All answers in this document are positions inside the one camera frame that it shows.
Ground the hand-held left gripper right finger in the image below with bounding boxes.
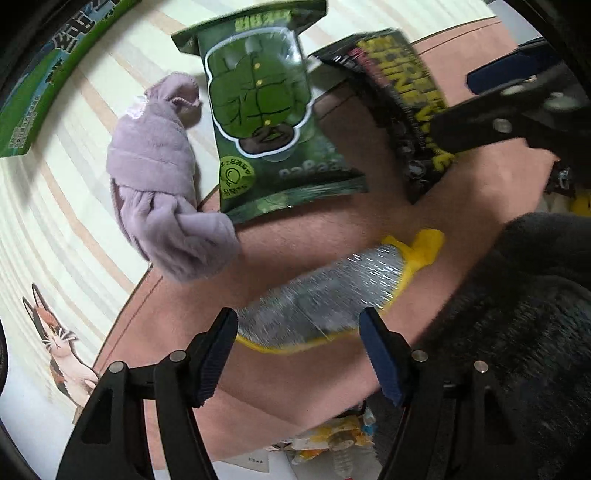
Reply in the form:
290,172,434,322
359,307,533,480

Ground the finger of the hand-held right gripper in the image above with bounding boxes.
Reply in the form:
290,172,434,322
433,88,574,158
466,42,574,94

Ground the black yellow snack packet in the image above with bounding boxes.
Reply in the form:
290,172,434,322
308,28,458,206

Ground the green printed box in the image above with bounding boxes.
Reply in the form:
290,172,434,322
0,0,141,158

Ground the green snack packet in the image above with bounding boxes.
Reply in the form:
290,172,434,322
172,0,369,226

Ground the clear plastic bottle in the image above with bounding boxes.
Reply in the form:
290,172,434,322
330,436,361,480

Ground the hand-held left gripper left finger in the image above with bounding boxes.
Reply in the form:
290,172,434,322
60,307,239,480

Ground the silver yellow snack packet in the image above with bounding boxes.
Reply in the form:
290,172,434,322
233,228,446,354

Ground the dark fuzzy cloth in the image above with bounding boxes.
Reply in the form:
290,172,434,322
369,212,591,480

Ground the purple plush cloth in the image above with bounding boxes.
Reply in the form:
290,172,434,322
106,73,243,283

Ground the yellow white snack packet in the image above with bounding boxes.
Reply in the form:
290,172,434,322
291,408,377,464

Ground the white paper sheet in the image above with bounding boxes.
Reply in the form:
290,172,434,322
217,445,296,480

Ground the striped cat printed mat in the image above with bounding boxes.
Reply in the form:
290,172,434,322
0,0,509,425

